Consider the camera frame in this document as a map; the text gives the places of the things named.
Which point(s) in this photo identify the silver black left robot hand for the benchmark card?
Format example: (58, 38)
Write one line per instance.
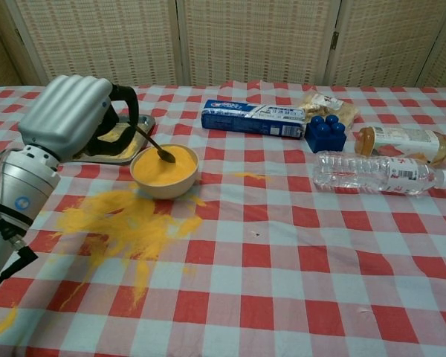
(67, 111)

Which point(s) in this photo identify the black spoon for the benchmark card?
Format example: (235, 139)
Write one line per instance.
(167, 156)

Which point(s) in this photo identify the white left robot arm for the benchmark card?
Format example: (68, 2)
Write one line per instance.
(22, 186)

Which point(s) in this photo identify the stainless steel tray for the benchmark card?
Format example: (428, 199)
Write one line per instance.
(147, 122)

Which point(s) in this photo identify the off-white bowl with yellow powder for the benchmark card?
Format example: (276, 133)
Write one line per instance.
(163, 187)

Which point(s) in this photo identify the spilled yellow powder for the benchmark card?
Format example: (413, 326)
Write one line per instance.
(134, 225)

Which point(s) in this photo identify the woven beige folding screen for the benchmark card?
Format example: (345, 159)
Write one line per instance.
(208, 37)

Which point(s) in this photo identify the blue white toothpaste box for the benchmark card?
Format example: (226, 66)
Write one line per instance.
(245, 123)

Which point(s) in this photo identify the blue toy building block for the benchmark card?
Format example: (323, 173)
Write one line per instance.
(325, 142)

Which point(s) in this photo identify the red white checkered tablecloth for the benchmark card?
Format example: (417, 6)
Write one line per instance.
(282, 279)

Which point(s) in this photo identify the brass screen hinge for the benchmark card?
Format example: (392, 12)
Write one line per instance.
(333, 41)

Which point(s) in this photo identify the clear bag of snacks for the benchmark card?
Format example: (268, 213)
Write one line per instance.
(343, 109)

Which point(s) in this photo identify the clear plastic water bottle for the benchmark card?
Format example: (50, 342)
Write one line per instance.
(357, 173)

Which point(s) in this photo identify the amber tea bottle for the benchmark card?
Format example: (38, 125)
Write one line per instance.
(397, 137)

